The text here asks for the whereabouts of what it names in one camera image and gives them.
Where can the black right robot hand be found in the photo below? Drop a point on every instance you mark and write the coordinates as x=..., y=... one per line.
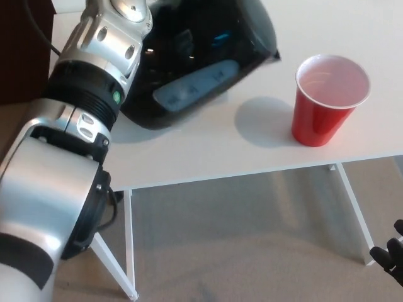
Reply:
x=393, y=258

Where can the black electric kettle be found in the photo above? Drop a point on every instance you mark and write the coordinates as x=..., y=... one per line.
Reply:
x=252, y=37

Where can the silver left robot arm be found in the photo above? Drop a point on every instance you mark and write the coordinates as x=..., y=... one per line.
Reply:
x=47, y=188

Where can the red plastic cup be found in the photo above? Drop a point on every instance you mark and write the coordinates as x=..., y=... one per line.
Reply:
x=315, y=126

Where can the dark brown cabinet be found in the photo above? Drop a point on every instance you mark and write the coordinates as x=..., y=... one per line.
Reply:
x=15, y=47

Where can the white metal table leg frame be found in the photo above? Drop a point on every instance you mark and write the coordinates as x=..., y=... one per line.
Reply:
x=129, y=251
x=355, y=210

